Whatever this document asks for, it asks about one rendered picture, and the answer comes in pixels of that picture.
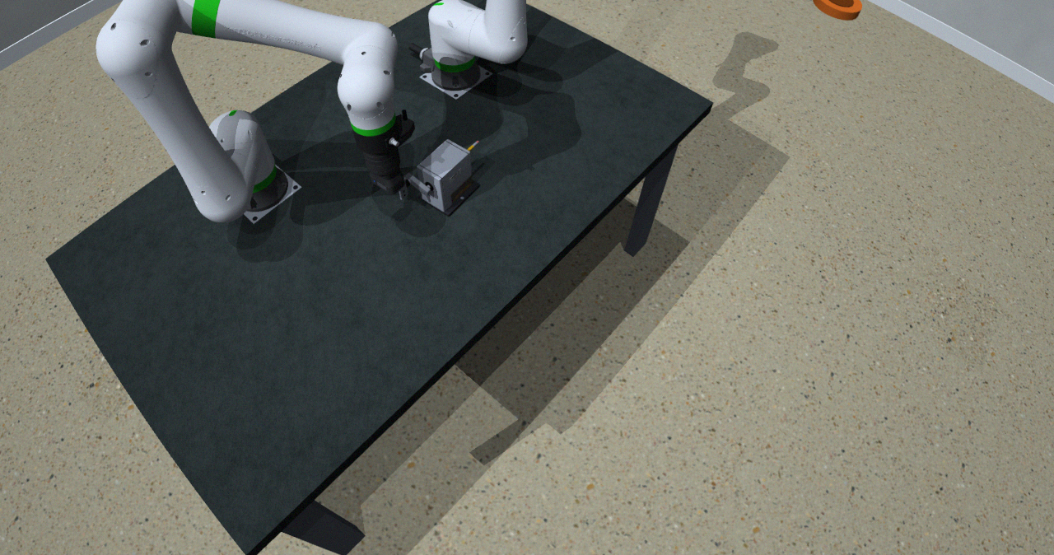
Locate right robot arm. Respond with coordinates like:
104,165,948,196
96,0,398,223

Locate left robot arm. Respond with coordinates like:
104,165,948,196
408,0,528,91

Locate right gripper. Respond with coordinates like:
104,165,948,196
352,110,415,200

